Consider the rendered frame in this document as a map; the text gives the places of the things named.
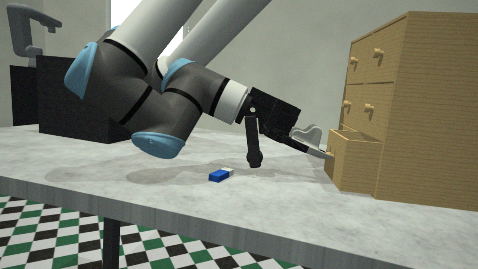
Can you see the blue and white eraser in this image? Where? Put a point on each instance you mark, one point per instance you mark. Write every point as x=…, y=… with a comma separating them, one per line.
x=221, y=174

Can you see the brown wooden chest of drawers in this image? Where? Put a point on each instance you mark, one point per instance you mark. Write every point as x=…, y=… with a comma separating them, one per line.
x=430, y=147

